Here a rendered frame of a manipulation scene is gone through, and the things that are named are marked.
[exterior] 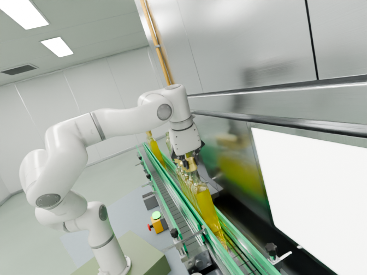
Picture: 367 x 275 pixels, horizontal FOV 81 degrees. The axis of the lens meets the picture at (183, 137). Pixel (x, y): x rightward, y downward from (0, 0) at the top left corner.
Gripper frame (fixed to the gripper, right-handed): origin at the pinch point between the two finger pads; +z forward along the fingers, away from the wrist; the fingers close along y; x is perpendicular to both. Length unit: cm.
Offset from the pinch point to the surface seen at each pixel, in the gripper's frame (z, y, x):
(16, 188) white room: 256, 333, -545
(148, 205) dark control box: 54, 21, -47
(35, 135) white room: 141, 233, -574
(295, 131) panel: -22.8, -11.3, 35.6
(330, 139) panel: -24, -11, 43
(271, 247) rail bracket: 8.5, -5.0, 35.8
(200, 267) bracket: 31.2, 11.0, 18.0
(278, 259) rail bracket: 12.4, -5.8, 37.4
